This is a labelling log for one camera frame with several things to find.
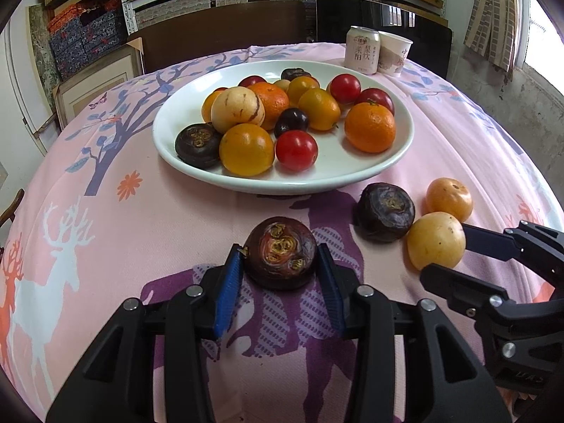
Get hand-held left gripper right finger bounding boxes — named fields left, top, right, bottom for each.
left=318, top=244, right=512, bottom=423

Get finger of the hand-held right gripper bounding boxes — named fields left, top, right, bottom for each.
left=462, top=220, right=564, bottom=283
left=419, top=262, right=515, bottom=318

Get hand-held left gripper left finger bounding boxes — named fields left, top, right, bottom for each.
left=46, top=243, right=244, bottom=423

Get white plate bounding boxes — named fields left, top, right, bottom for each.
left=152, top=58, right=416, bottom=195

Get yellow orange tomato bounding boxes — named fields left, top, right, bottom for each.
left=309, top=88, right=341, bottom=132
left=286, top=76, right=321, bottom=104
left=219, top=123, right=276, bottom=177
left=425, top=177, right=473, bottom=224
left=201, top=88, right=227, bottom=123

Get mandarin orange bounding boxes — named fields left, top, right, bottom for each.
left=344, top=101, right=397, bottom=154
left=249, top=81, right=290, bottom=131

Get pink deer print tablecloth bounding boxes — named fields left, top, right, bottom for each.
left=0, top=42, right=564, bottom=423

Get white paper cup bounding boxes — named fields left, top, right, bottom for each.
left=376, top=31, right=413, bottom=78

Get black panel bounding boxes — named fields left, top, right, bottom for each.
left=315, top=0, right=454, bottom=89

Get checked beige curtain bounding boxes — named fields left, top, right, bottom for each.
left=462, top=0, right=529, bottom=82

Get bright window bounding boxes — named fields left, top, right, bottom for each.
left=515, top=0, right=564, bottom=71

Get pale pink drink can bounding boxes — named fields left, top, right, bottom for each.
left=344, top=25, right=380, bottom=75

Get carved wooden chair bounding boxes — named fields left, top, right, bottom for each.
left=0, top=189, right=25, bottom=256

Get wooden framed panel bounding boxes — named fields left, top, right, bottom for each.
left=53, top=37, right=144, bottom=128

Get brown wooden panel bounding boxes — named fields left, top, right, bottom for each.
left=139, top=2, right=309, bottom=73

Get grey patterned flat boxes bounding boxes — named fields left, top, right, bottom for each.
left=134, top=0, right=212, bottom=25

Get white metal shelf rack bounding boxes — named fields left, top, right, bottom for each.
left=117, top=0, right=446, bottom=36

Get stack of blue patterned boxes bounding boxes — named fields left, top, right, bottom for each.
left=46, top=0, right=128, bottom=78

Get white board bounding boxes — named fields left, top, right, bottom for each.
left=4, top=31, right=60, bottom=155

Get grey stone slab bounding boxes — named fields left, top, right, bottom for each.
left=29, top=4, right=60, bottom=93

